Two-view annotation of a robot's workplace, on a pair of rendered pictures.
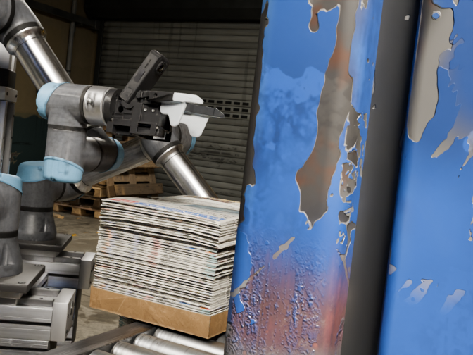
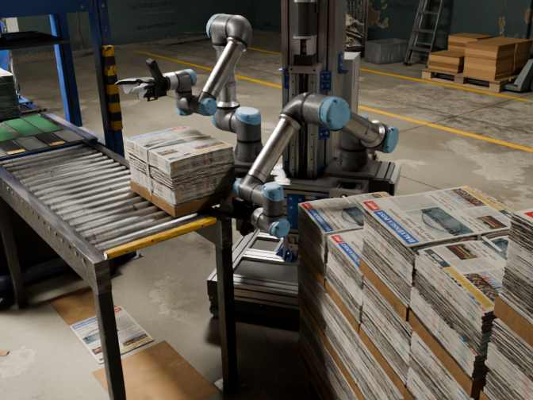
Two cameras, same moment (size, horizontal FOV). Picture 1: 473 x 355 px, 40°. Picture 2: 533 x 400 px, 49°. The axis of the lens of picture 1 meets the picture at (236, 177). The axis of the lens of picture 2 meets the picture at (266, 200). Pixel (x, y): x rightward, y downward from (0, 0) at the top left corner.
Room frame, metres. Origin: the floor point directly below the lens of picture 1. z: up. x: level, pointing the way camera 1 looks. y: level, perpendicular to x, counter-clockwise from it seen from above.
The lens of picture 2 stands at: (2.67, -1.84, 1.74)
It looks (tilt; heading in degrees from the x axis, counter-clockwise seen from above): 23 degrees down; 115
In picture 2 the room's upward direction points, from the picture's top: 1 degrees counter-clockwise
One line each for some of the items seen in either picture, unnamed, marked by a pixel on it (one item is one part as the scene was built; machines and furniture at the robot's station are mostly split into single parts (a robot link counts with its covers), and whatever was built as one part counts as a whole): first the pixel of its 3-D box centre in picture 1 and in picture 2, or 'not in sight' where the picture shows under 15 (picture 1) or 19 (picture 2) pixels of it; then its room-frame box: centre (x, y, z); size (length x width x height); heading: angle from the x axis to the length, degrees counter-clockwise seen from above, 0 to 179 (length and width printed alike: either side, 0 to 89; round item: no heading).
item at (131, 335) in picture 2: not in sight; (110, 332); (0.94, 0.03, 0.00); 0.37 x 0.28 x 0.01; 153
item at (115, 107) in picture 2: not in sight; (112, 88); (0.58, 0.69, 1.05); 0.05 x 0.05 x 0.45; 63
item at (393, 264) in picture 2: not in sight; (444, 250); (2.50, -0.30, 0.95); 0.38 x 0.29 x 0.23; 41
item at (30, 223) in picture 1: (32, 220); (353, 155); (1.96, 0.61, 0.87); 0.15 x 0.15 x 0.10
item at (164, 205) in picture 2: not in sight; (196, 197); (1.50, 0.01, 0.83); 0.29 x 0.16 x 0.04; 62
